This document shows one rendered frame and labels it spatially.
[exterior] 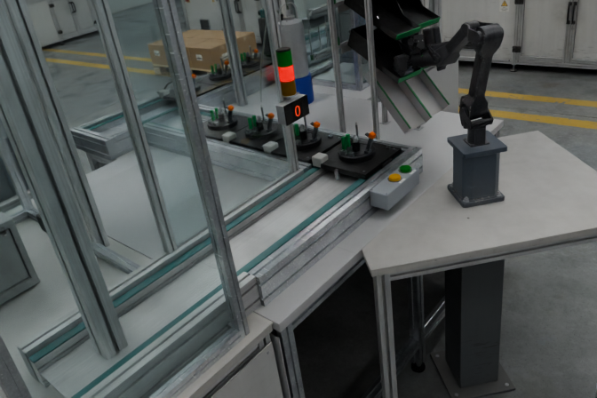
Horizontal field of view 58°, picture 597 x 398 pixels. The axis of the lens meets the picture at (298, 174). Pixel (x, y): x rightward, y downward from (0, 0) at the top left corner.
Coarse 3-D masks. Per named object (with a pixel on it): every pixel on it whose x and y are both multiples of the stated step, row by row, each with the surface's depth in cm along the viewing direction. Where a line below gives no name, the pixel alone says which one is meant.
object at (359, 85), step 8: (352, 16) 279; (352, 24) 281; (360, 56) 289; (360, 64) 291; (360, 72) 292; (312, 80) 316; (320, 80) 313; (360, 80) 294; (344, 88) 303; (352, 88) 299; (360, 88) 296
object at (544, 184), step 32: (512, 160) 205; (544, 160) 202; (576, 160) 199; (448, 192) 190; (512, 192) 185; (544, 192) 182; (576, 192) 180; (416, 224) 175; (448, 224) 173; (480, 224) 170; (512, 224) 168; (544, 224) 166; (576, 224) 164; (384, 256) 162; (416, 256) 160; (448, 256) 159; (480, 256) 161
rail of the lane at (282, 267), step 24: (384, 168) 191; (360, 192) 179; (336, 216) 167; (360, 216) 177; (312, 240) 159; (336, 240) 169; (264, 264) 149; (288, 264) 153; (312, 264) 162; (264, 288) 147
